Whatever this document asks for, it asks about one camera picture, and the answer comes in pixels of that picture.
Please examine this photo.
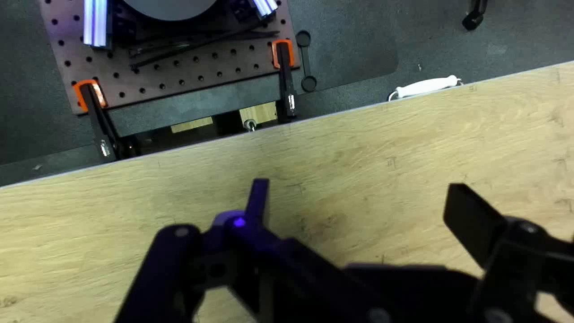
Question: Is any orange black bar clamp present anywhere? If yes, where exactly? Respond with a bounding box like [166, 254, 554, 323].
[71, 78, 130, 162]
[268, 38, 299, 124]

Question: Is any brown perforated mounting plate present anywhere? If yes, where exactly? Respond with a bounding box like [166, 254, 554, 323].
[37, 0, 301, 117]

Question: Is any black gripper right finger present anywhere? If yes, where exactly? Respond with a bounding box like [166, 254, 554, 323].
[441, 182, 574, 323]

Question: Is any aluminium extrusion bar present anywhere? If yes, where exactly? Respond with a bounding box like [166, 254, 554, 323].
[80, 0, 112, 51]
[245, 0, 281, 20]

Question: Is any black stand foot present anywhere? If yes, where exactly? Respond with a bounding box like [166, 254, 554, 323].
[460, 0, 489, 33]

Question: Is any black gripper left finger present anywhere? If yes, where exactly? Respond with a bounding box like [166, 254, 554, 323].
[112, 178, 336, 323]

